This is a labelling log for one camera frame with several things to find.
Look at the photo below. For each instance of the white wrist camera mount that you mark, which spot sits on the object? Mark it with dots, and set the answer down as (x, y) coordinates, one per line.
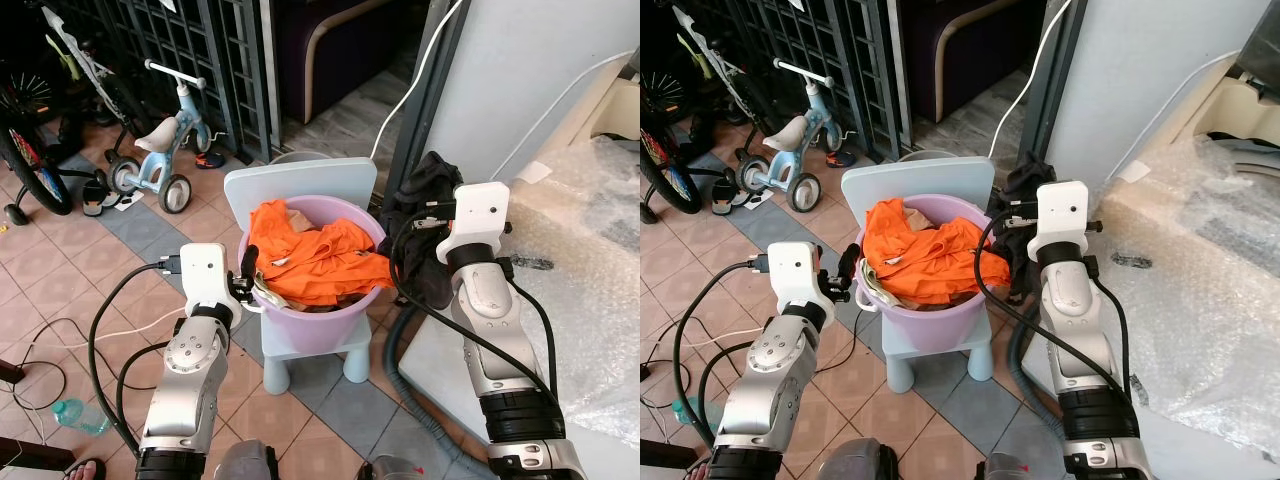
(792, 275)
(205, 275)
(1062, 210)
(480, 215)

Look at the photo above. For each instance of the person's foot in sandal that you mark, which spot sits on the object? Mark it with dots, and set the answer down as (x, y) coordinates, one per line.
(702, 470)
(85, 470)

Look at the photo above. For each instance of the black metal gate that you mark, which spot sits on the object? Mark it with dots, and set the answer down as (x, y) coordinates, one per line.
(830, 45)
(200, 50)

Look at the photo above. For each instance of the clear bubble wrap sheet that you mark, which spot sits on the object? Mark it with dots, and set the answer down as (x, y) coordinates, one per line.
(590, 270)
(1200, 280)

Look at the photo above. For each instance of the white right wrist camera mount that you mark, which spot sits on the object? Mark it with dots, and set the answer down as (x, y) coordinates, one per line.
(1062, 210)
(480, 215)

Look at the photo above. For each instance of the grey right robot leg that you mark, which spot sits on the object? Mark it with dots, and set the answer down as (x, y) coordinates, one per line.
(1015, 468)
(392, 470)

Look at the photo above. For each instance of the beige cloth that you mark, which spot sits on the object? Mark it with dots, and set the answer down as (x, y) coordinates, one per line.
(310, 215)
(925, 212)

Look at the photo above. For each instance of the white paper tag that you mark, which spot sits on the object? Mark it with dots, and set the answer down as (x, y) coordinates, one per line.
(532, 171)
(1134, 171)

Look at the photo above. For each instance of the light blue plastic stool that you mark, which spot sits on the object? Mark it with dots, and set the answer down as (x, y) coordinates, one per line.
(915, 180)
(300, 180)

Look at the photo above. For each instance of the dark sofa with beige trim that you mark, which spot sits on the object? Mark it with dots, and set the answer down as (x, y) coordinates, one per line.
(340, 40)
(960, 40)

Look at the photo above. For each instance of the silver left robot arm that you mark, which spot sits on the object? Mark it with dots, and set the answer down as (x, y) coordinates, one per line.
(765, 385)
(185, 380)

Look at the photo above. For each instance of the black children's bicycle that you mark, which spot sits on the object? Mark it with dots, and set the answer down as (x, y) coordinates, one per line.
(35, 170)
(665, 170)

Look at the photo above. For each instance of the white washing machine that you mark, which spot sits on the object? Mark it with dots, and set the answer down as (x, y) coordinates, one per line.
(455, 365)
(1200, 455)

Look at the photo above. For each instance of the clear plastic water bottle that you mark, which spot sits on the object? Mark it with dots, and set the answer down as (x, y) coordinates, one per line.
(80, 415)
(690, 410)

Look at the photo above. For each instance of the purple plastic basin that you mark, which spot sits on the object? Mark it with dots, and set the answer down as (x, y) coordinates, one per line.
(320, 325)
(935, 325)

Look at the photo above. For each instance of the grey upright panel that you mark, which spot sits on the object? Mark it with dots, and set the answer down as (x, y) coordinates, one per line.
(530, 70)
(1150, 60)

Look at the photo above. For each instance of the orange and black shoe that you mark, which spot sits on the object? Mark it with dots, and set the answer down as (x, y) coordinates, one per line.
(840, 159)
(210, 160)

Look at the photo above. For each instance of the black sandal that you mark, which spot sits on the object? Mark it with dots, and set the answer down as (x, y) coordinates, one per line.
(724, 198)
(94, 198)

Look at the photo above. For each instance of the orange garment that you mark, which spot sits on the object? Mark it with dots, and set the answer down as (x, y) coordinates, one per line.
(925, 262)
(320, 265)

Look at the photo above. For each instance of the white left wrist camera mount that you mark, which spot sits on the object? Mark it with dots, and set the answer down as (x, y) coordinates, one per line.
(792, 275)
(205, 275)

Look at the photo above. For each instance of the light blue children's balance bike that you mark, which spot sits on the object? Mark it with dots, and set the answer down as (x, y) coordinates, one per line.
(790, 135)
(160, 135)

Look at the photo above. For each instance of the dark wooden board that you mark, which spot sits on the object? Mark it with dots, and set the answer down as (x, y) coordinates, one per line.
(665, 453)
(35, 455)

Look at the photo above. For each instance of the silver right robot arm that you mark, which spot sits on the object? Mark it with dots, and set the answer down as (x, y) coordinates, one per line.
(495, 320)
(1075, 320)

